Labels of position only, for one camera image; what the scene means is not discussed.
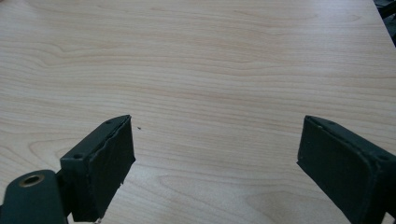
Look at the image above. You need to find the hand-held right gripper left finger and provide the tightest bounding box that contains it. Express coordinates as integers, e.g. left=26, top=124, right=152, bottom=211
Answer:
left=59, top=114, right=136, bottom=223

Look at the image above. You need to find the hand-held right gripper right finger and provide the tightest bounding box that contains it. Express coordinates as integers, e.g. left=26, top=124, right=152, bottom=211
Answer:
left=296, top=115, right=396, bottom=224

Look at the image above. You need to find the dark room fixture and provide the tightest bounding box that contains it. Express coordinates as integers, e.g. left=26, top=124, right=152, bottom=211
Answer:
left=373, top=0, right=396, bottom=48

